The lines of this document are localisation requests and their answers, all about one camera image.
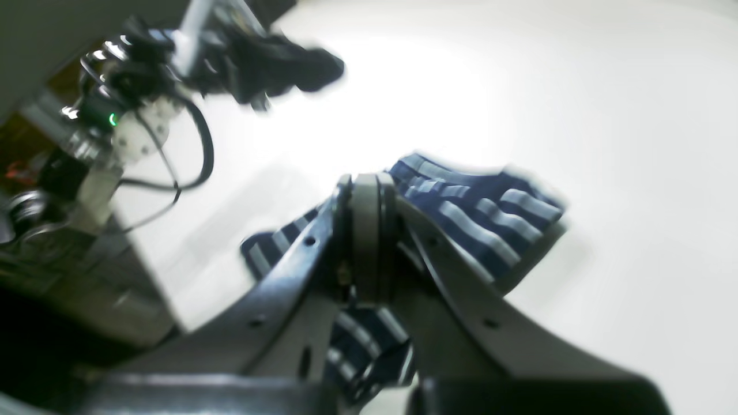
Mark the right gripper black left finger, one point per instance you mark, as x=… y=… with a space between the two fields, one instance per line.
x=281 y=328

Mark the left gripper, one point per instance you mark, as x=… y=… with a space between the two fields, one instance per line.
x=206 y=49

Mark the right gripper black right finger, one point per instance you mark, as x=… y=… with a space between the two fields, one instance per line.
x=476 y=353

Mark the navy white striped T-shirt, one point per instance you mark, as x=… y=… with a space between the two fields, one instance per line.
x=498 y=222

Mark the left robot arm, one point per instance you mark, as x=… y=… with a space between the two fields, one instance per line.
x=133 y=87

